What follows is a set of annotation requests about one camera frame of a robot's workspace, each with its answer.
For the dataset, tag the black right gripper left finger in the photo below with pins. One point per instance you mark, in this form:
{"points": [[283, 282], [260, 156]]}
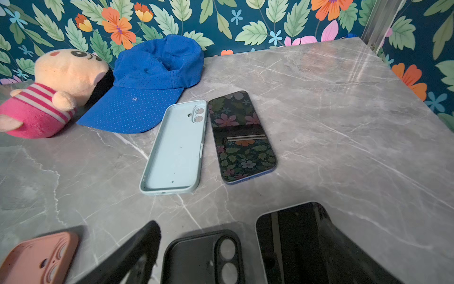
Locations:
{"points": [[133, 262]]}

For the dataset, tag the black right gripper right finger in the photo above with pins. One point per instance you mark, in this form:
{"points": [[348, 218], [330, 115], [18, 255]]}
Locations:
{"points": [[345, 261]]}

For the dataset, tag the pink phone case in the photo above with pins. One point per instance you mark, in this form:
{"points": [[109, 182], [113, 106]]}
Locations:
{"points": [[43, 260]]}

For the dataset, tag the black phone case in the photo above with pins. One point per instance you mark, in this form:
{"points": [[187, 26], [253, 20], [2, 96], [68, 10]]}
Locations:
{"points": [[208, 258]]}

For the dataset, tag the light blue phone case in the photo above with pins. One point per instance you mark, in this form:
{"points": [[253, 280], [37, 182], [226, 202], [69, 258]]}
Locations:
{"points": [[175, 162]]}

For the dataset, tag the silver-edged black smartphone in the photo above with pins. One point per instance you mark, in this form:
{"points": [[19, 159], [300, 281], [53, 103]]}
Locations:
{"points": [[289, 246]]}

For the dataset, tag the blue-edged smartphone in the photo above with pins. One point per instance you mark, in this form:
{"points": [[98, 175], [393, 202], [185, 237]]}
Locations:
{"points": [[242, 145]]}

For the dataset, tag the blue baseball cap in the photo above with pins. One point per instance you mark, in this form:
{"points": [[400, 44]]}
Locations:
{"points": [[148, 79]]}

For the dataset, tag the pink plush pig toy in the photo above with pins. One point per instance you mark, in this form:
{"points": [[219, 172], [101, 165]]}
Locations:
{"points": [[65, 80]]}

